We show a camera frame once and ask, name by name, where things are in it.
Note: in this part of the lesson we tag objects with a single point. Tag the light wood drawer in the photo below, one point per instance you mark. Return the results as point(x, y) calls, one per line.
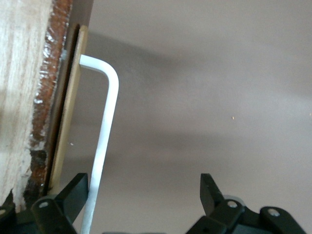
point(17, 73)

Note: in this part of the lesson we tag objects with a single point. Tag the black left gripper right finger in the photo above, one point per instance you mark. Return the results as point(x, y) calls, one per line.
point(209, 195)

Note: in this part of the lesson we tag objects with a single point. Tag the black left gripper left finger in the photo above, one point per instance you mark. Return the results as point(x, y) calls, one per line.
point(70, 195)

